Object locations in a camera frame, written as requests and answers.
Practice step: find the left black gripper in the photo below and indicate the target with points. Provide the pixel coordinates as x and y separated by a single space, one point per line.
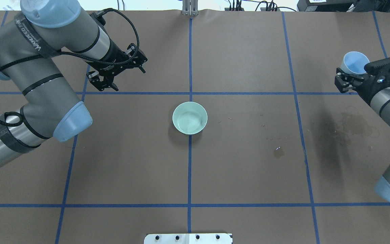
111 58

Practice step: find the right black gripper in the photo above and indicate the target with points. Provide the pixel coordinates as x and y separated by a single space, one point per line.
362 86

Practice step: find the light blue plastic cup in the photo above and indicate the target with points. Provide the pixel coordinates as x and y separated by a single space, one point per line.
353 63

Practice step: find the mint green bowl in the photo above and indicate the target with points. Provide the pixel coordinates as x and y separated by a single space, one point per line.
189 118

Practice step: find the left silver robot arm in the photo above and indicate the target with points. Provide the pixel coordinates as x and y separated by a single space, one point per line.
42 30

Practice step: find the black box with label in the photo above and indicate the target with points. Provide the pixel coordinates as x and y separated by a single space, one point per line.
324 5

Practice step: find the orange black electronics board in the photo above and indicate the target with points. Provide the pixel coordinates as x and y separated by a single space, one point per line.
234 6

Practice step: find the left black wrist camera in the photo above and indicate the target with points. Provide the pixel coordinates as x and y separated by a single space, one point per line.
138 58

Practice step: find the aluminium frame post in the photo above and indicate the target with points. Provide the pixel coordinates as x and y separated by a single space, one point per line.
190 8

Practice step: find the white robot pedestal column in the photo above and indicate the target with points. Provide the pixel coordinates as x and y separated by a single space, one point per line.
189 238

